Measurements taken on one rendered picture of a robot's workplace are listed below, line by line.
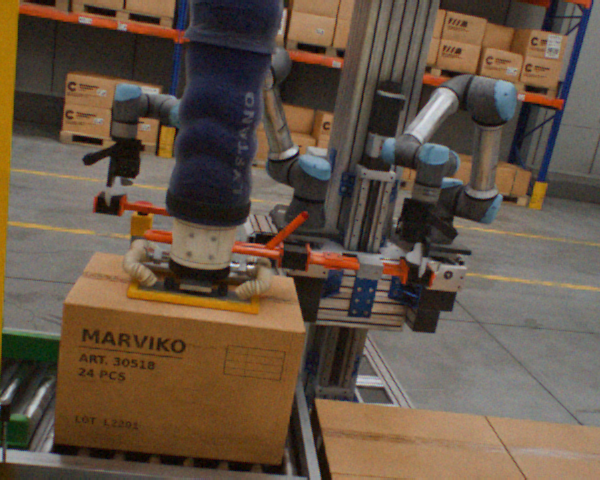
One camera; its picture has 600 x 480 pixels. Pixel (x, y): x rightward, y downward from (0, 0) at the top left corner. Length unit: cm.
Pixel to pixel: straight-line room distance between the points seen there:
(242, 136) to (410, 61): 100
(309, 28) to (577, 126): 522
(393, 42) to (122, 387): 151
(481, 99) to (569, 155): 998
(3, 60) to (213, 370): 88
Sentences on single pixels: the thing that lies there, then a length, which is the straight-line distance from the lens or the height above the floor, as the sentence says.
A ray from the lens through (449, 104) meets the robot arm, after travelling 217.
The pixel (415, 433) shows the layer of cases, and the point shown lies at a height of 54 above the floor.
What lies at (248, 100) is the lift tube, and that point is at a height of 148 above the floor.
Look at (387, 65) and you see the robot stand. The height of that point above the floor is 162.
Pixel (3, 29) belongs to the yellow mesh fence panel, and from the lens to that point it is 134.
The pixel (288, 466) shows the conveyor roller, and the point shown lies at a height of 55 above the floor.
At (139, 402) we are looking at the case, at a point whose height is 70.
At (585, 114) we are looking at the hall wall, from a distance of 1216.
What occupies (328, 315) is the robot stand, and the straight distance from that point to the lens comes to 244.
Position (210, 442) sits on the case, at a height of 60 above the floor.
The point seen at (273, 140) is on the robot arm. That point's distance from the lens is 234.
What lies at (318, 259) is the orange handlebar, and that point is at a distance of 181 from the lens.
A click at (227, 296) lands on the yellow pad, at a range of 176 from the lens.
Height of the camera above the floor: 162
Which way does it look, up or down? 16 degrees down
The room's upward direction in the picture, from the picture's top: 10 degrees clockwise
